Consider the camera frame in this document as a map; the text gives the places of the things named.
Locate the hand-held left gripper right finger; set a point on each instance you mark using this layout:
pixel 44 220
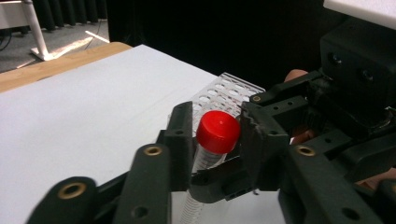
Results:
pixel 267 149

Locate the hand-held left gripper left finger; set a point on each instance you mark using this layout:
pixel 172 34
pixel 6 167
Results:
pixel 179 149

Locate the clear plastic tube rack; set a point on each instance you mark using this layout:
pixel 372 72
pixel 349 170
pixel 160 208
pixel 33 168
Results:
pixel 224 90

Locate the white table board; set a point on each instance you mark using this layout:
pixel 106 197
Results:
pixel 77 124

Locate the black curtain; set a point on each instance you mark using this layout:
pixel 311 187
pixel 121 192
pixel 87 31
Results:
pixel 68 12

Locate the white metal stand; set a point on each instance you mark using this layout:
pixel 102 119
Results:
pixel 35 31

